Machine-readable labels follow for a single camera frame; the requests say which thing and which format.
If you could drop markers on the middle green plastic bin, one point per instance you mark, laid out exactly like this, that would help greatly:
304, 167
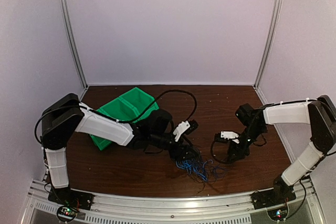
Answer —
119, 109

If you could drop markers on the circuit board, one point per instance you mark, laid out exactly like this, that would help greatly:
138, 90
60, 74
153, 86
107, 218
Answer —
278, 214
64, 214

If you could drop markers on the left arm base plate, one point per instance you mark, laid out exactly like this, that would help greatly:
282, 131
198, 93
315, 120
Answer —
71, 198

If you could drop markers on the green plastic bin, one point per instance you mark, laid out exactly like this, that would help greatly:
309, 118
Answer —
100, 143
136, 101
119, 109

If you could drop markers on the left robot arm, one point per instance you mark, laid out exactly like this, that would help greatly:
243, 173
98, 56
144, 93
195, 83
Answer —
68, 115

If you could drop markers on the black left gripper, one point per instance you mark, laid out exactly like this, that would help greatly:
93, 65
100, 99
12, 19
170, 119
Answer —
180, 156

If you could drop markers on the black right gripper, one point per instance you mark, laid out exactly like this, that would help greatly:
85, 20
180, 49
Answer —
242, 152

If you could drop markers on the left green plastic bin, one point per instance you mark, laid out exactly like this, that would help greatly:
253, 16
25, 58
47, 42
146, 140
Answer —
100, 143

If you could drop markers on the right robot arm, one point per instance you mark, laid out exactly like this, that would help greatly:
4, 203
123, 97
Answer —
318, 113

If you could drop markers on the left aluminium frame post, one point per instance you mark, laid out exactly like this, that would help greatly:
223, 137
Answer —
73, 47

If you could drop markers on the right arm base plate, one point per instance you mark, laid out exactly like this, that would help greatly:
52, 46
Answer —
268, 198

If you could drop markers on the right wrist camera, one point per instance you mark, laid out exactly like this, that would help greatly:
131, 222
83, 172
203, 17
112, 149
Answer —
226, 136

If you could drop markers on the right green plastic bin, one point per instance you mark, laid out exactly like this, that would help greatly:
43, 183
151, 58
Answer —
136, 101

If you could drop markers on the right circuit board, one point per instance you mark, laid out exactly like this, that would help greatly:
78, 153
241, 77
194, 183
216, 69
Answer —
278, 214

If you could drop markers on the right aluminium frame post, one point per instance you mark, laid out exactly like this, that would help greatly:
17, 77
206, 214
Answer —
269, 40

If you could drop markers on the aluminium frame post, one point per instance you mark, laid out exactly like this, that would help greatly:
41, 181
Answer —
269, 40
73, 47

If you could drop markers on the front aluminium rail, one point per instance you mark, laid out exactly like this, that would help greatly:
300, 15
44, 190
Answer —
232, 208

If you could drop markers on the left circuit board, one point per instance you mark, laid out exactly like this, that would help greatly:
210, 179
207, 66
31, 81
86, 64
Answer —
64, 214

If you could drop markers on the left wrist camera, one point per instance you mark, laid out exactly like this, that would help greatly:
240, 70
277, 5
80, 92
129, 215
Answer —
185, 127

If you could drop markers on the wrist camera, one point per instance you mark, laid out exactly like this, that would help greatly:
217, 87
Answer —
226, 136
185, 127

